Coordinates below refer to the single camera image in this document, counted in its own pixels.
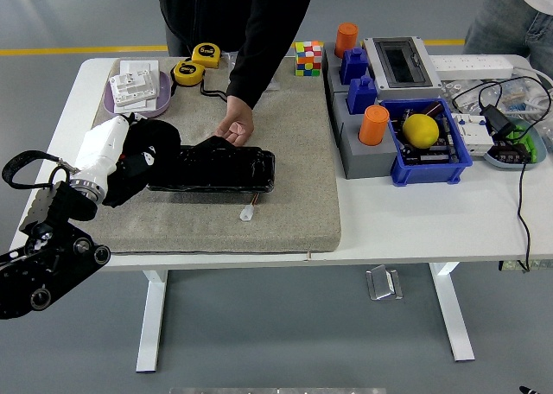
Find person's left hand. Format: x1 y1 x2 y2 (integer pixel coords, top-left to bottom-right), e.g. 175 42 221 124
212 96 255 147

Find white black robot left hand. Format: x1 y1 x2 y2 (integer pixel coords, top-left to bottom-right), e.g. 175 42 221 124
73 112 159 184

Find glossy black panel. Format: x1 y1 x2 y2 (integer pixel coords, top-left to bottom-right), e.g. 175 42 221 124
146 135 277 194

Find black rag with red tag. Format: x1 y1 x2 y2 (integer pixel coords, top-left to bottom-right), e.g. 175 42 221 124
101 118 182 208

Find grey-brown mat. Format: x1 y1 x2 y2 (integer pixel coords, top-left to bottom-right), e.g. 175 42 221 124
89 55 343 256

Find yellow tape measure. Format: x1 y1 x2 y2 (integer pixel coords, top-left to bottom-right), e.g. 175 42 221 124
191 42 223 69
172 60 207 86

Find purple plastic tray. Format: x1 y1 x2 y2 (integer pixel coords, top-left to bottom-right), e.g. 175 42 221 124
103 69 174 119

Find colourful puzzle cube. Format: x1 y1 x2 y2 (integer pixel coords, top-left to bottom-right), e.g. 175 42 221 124
295 41 324 77

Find grey block holder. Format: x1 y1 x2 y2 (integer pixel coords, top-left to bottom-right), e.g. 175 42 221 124
331 92 399 181
322 42 378 106

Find white table leg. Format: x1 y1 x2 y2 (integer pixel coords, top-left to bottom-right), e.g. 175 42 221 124
429 262 476 363
136 269 168 373

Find person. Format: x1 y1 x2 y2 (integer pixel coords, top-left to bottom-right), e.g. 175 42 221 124
158 0 319 110
461 0 553 73

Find blue stepped block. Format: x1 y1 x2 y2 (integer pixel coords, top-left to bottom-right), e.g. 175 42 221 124
339 47 371 86
346 75 379 116

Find orange cylinder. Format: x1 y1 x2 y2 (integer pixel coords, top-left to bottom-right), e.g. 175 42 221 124
334 22 360 59
358 105 391 147

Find grey electrical box clear lid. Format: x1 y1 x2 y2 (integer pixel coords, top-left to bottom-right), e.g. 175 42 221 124
361 36 444 102

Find metal floor box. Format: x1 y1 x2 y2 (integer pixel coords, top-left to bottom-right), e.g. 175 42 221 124
365 264 404 301

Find yellow lemon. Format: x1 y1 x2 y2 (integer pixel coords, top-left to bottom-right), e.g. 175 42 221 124
402 113 441 149

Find dark circuit board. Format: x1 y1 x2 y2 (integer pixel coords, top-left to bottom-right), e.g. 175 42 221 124
397 106 461 166

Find blue plastic bin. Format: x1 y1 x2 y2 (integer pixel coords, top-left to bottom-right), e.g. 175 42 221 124
379 98 474 187

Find clear bag of white rings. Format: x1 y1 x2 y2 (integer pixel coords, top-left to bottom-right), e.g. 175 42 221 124
441 79 481 111

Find light blue dish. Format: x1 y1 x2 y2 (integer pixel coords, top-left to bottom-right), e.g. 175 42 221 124
482 117 549 171

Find white circuit breaker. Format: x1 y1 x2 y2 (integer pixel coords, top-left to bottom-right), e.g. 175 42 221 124
451 111 494 156

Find dark terminal block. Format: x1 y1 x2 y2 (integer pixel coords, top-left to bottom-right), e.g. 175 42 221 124
492 138 532 165

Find white power strip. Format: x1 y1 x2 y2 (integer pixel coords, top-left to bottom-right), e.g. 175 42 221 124
429 54 515 79

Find green plastic part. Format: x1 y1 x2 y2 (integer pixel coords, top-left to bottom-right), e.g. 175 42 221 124
507 124 540 164

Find black power adapter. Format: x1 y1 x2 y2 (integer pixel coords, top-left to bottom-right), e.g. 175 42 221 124
480 104 518 138

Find clear bag of small parts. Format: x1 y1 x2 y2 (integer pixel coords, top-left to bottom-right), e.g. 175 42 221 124
496 80 542 113

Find black tape measure strap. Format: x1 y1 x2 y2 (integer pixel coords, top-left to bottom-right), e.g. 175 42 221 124
198 67 230 102

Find white flat wall plate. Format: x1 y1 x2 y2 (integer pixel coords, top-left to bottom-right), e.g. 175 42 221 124
119 59 161 82
112 96 159 114

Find white switch module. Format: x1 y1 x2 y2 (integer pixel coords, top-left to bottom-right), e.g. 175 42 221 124
108 71 159 107

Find white connector with wires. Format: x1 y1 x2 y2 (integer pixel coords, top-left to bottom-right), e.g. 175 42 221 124
239 194 262 224

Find metal under-table bracket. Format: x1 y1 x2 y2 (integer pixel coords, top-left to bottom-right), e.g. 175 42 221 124
499 259 553 272

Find black power cord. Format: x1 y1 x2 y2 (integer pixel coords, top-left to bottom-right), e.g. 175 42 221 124
451 74 553 274

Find white cable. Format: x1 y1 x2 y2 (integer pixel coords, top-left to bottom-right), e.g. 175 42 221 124
512 65 553 111

